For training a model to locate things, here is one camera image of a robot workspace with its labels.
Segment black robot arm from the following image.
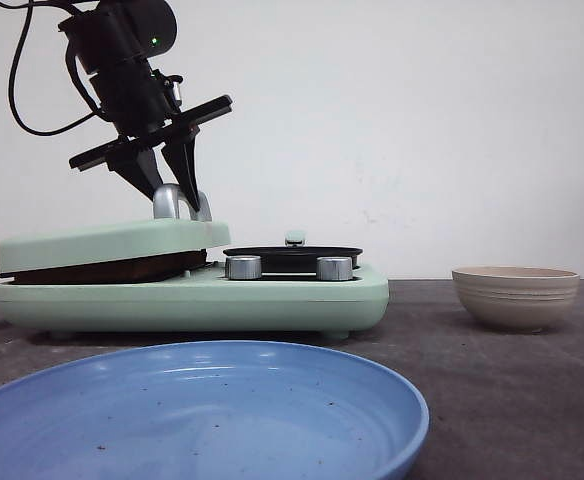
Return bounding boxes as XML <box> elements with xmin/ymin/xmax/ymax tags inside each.
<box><xmin>59</xmin><ymin>1</ymin><xmax>232</xmax><ymax>211</ymax></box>

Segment black round frying pan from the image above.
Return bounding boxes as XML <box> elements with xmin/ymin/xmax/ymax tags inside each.
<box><xmin>223</xmin><ymin>244</ymin><xmax>363</xmax><ymax>274</ymax></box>

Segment right silver control knob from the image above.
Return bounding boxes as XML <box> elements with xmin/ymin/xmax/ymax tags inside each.
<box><xmin>316</xmin><ymin>256</ymin><xmax>354</xmax><ymax>282</ymax></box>

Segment left silver control knob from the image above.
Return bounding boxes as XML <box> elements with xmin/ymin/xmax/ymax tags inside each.
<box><xmin>225</xmin><ymin>255</ymin><xmax>262</xmax><ymax>280</ymax></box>

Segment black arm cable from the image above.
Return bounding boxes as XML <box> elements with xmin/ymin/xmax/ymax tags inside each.
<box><xmin>0</xmin><ymin>0</ymin><xmax>106</xmax><ymax>137</ymax></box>

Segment silver control knob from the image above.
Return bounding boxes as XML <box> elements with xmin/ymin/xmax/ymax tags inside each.
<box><xmin>316</xmin><ymin>256</ymin><xmax>354</xmax><ymax>282</ymax></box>
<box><xmin>225</xmin><ymin>255</ymin><xmax>262</xmax><ymax>280</ymax></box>

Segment black sandwich maker lid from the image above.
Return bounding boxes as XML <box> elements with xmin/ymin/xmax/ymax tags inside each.
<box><xmin>0</xmin><ymin>184</ymin><xmax>230</xmax><ymax>278</ymax></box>

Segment blue plastic plate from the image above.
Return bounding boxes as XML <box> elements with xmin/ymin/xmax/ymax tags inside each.
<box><xmin>0</xmin><ymin>341</ymin><xmax>430</xmax><ymax>479</ymax></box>

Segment cream ribbed bowl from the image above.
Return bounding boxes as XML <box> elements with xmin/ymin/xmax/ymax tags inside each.
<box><xmin>452</xmin><ymin>266</ymin><xmax>580</xmax><ymax>332</ymax></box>

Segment white bread slice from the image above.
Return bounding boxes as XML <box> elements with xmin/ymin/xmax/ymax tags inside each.
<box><xmin>7</xmin><ymin>249</ymin><xmax>207</xmax><ymax>285</ymax></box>

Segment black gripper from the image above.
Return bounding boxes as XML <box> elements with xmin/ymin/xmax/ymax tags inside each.
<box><xmin>69</xmin><ymin>64</ymin><xmax>232</xmax><ymax>212</ymax></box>

